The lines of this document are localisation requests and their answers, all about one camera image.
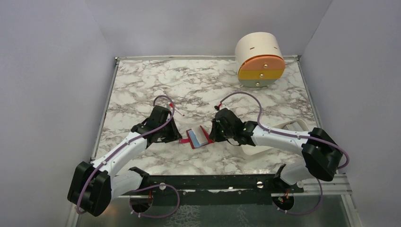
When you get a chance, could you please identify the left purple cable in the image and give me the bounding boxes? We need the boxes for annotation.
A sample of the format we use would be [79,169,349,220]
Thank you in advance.
[76,95,185,216]

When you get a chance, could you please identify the white plastic tray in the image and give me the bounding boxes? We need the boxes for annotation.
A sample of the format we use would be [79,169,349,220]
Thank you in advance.
[241,119,310,156]

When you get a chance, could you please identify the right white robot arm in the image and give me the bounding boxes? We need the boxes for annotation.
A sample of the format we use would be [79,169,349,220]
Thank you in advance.
[209,108,343,192]

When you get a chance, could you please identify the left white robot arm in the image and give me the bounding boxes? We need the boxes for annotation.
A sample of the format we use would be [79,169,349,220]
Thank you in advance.
[67,105,182,217]

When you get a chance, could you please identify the red card holder wallet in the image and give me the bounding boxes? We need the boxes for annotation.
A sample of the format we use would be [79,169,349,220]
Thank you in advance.
[179,125,213,149]

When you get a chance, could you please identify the credit cards in tray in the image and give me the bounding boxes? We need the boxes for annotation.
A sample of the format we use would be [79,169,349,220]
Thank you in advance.
[282,121,304,131]

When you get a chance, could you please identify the purple cable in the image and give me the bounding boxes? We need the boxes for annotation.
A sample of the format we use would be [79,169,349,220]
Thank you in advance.
[216,91,350,216]
[76,95,185,216]

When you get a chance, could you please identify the black mounting rail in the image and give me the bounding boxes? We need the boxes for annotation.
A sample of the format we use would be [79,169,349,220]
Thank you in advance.
[125,174,304,206]

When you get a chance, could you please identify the round pastel drawer organizer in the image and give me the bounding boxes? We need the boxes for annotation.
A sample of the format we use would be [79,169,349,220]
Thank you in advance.
[235,32,286,87]

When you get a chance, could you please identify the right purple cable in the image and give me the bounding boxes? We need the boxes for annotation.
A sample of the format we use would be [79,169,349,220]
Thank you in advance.
[216,91,350,216]

